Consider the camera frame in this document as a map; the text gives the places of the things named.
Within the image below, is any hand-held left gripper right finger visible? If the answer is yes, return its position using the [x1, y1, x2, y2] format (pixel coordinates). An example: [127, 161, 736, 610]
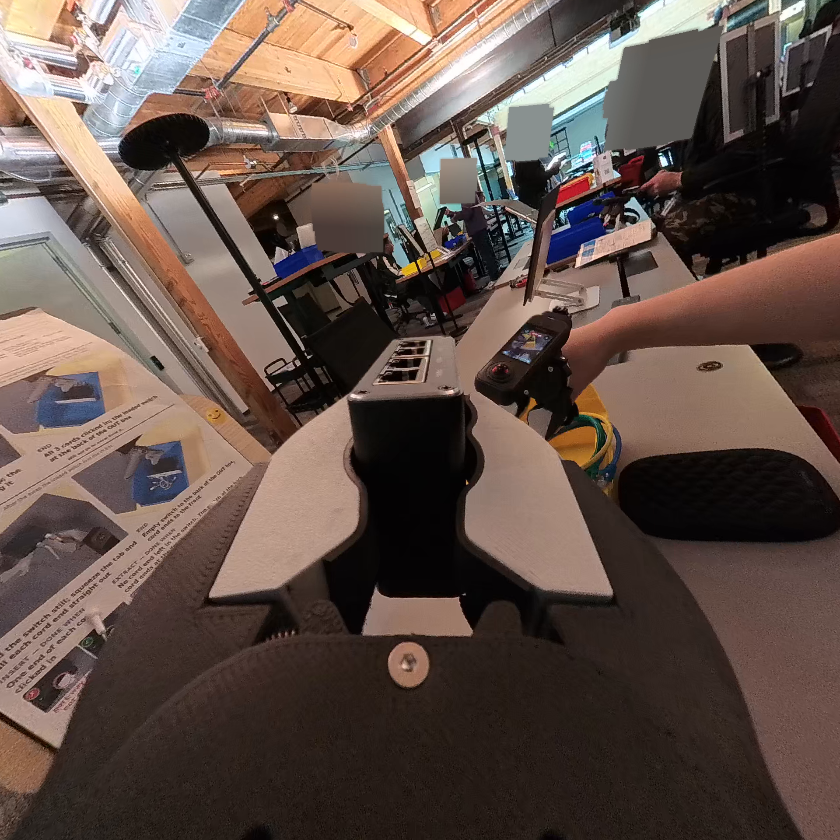
[455, 395, 615, 606]

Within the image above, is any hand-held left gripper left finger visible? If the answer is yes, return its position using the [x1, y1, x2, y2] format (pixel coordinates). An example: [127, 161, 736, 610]
[209, 394, 371, 608]

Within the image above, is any yellow plastic bin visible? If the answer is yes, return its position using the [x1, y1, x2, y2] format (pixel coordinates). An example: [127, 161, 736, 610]
[518, 384, 623, 503]

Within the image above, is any black network switch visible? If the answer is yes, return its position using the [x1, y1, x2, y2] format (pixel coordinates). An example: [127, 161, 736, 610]
[346, 336, 468, 599]

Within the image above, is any person's right forearm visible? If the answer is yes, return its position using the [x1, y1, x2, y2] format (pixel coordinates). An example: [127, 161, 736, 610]
[617, 233, 840, 358]

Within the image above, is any person's right hand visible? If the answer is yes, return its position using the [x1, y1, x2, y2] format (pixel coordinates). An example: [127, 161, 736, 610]
[564, 311, 634, 401]

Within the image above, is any white tablet stand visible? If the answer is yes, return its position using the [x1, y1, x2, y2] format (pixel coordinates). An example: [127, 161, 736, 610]
[532, 279, 601, 311]

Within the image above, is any dark tablet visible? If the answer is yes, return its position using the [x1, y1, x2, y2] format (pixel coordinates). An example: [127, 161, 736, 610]
[523, 184, 562, 306]

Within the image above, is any black utility cart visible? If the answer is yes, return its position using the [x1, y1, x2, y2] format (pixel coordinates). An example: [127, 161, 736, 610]
[264, 354, 329, 421]

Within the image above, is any blue plastic bin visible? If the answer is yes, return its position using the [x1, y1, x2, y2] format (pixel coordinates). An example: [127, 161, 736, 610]
[567, 193, 618, 224]
[546, 217, 606, 263]
[273, 246, 324, 280]

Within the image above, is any black office chair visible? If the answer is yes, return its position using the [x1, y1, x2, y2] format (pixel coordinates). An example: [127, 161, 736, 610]
[305, 298, 401, 395]

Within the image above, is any small printed sheet holder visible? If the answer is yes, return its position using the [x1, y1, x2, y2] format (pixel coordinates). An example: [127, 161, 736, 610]
[575, 220, 657, 304]

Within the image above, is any printed instruction sheet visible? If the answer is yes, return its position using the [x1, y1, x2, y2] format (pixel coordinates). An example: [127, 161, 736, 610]
[0, 307, 256, 749]

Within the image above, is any black wrist rest pad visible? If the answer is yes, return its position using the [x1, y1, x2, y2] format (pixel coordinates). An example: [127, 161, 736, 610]
[618, 449, 840, 543]

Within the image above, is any wooden standing desk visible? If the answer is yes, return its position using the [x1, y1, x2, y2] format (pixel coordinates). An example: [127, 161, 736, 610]
[243, 251, 395, 342]

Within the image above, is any wooden support column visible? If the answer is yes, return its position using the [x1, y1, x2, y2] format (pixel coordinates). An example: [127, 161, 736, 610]
[0, 85, 296, 441]

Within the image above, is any red plastic tray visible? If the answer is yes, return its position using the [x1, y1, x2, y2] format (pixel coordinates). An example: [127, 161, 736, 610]
[796, 405, 840, 460]

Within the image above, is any black floor lamp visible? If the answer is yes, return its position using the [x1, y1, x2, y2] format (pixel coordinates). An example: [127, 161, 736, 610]
[118, 113, 342, 411]

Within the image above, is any green ethernet cable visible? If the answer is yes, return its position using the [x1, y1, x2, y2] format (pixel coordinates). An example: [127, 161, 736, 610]
[558, 412, 614, 454]

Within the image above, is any silver ventilation duct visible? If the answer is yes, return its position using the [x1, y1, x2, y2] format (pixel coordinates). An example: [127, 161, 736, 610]
[0, 0, 578, 172]

